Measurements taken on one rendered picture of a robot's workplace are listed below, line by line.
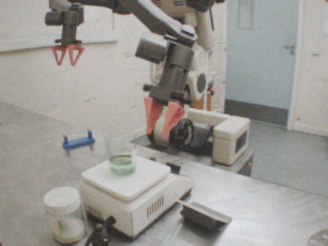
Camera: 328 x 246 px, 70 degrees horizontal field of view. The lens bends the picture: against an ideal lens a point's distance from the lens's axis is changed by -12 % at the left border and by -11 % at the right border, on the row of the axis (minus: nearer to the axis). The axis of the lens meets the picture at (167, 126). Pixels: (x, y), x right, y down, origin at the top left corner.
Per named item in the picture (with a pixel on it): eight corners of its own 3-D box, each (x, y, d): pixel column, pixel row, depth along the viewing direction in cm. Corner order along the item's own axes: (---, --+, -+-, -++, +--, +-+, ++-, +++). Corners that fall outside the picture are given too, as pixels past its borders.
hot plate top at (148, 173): (124, 154, 54) (124, 151, 54) (173, 171, 48) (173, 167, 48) (79, 178, 45) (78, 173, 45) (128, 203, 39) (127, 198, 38)
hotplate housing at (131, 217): (147, 173, 63) (146, 142, 61) (195, 189, 56) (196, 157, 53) (73, 218, 46) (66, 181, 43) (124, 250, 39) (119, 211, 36)
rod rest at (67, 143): (91, 138, 84) (90, 127, 83) (95, 141, 81) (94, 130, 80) (62, 145, 78) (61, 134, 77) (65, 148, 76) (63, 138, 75)
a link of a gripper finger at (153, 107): (163, 137, 52) (177, 93, 53) (132, 128, 55) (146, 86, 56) (173, 142, 59) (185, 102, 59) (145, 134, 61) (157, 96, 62)
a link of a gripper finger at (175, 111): (167, 138, 52) (181, 94, 53) (135, 129, 54) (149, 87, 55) (176, 143, 58) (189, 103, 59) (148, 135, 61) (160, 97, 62)
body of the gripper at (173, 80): (184, 101, 52) (195, 67, 53) (140, 91, 56) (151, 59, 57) (192, 109, 59) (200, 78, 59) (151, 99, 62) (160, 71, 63)
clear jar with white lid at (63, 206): (79, 219, 46) (72, 182, 43) (92, 237, 42) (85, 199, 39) (49, 229, 42) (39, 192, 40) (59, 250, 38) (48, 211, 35)
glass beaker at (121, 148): (138, 165, 49) (135, 124, 46) (138, 179, 44) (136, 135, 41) (105, 166, 48) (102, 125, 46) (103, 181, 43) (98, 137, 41)
